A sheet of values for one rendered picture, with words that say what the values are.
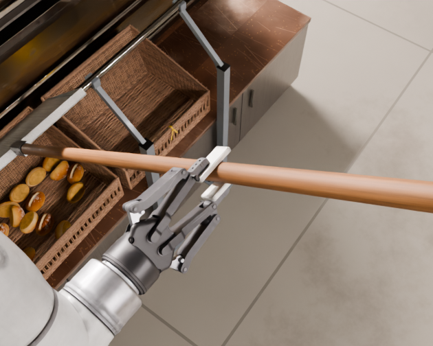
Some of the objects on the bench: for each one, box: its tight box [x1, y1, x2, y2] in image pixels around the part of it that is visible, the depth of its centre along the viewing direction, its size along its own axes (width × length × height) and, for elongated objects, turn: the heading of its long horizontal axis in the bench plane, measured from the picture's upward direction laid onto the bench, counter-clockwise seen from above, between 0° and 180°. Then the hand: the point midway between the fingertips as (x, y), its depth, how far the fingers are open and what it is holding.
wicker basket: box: [0, 106, 124, 280], centre depth 216 cm, size 49×56×28 cm
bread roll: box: [9, 184, 30, 203], centre depth 228 cm, size 10×7×6 cm
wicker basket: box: [41, 24, 210, 189], centre depth 239 cm, size 49×56×28 cm
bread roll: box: [67, 182, 85, 203], centre depth 228 cm, size 10×7×6 cm
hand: (216, 173), depth 78 cm, fingers closed on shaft, 3 cm apart
